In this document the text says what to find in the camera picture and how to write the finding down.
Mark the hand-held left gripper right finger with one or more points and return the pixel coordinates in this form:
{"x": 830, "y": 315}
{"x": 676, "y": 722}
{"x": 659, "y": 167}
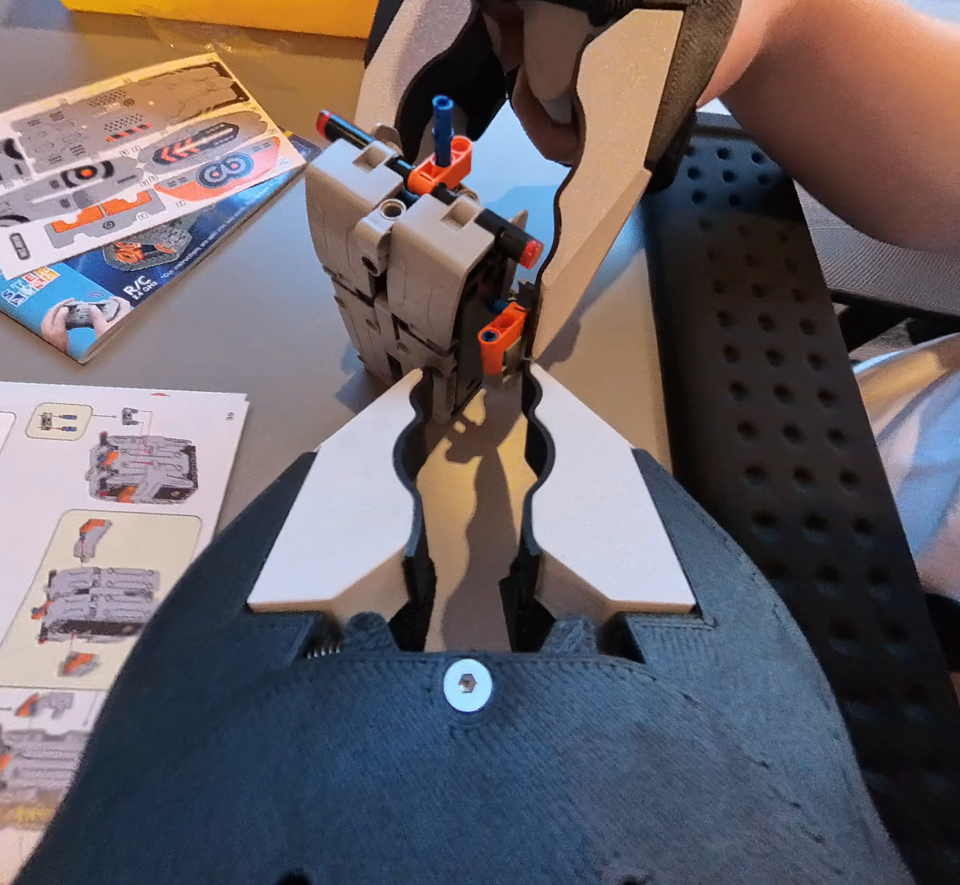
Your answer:
{"x": 607, "y": 525}

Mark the open white instruction booklet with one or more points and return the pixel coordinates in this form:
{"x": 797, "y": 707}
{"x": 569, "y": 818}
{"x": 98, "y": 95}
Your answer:
{"x": 187, "y": 465}

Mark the grey desk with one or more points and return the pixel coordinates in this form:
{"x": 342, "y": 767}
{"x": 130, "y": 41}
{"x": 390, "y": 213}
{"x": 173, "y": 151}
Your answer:
{"x": 285, "y": 345}

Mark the black studded base plate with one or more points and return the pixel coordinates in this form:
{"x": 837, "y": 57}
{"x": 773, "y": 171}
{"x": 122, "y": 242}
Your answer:
{"x": 787, "y": 450}

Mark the grey building block robot assembly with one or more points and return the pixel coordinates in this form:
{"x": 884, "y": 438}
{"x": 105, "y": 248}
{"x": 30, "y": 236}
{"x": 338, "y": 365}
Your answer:
{"x": 390, "y": 277}

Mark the person's right forearm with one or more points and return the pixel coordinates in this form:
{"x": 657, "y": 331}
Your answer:
{"x": 840, "y": 75}

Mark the grey orange sticker sheet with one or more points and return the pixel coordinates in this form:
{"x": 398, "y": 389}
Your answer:
{"x": 112, "y": 150}

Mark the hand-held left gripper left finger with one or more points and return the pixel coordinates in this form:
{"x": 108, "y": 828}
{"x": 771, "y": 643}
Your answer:
{"x": 337, "y": 525}

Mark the blue instruction booklet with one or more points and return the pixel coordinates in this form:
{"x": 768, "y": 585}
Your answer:
{"x": 150, "y": 292}

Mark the person's leg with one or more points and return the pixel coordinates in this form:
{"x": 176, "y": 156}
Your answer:
{"x": 915, "y": 450}

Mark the person's right hand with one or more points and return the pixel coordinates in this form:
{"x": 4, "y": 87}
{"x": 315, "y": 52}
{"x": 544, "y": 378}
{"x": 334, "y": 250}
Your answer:
{"x": 551, "y": 127}

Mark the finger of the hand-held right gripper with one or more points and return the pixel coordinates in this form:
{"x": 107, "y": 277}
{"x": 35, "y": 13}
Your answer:
{"x": 615, "y": 150}
{"x": 420, "y": 52}

